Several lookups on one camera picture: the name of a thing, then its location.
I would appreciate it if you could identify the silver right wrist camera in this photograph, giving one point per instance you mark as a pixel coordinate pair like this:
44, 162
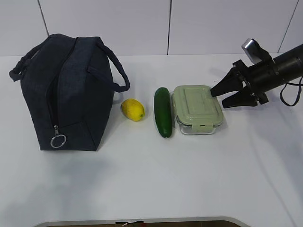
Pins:
255, 53

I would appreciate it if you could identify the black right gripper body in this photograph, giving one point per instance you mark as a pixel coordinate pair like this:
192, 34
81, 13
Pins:
257, 78

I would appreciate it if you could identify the navy blue lunch bag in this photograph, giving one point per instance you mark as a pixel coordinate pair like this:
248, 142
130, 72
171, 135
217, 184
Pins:
69, 85

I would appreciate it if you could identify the green cucumber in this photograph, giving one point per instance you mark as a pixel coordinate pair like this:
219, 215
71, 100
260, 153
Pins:
162, 112

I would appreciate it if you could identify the yellow lemon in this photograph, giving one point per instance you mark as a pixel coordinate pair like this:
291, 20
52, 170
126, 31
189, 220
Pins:
133, 110

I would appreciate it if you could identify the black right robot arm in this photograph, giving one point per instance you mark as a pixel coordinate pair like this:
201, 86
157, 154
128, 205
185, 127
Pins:
288, 66

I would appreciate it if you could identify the glass container green lid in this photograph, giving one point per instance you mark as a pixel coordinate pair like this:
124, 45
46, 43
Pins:
196, 111

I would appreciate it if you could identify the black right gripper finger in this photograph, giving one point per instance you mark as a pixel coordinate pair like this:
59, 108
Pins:
239, 99
231, 82

